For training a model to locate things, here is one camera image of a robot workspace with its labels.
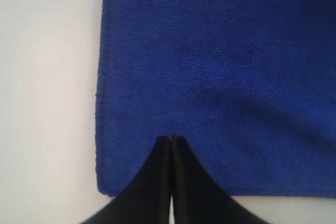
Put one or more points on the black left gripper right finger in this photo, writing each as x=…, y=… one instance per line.
x=197, y=198

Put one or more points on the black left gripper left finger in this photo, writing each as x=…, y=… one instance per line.
x=147, y=198

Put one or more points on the blue microfiber towel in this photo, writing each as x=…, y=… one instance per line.
x=249, y=83

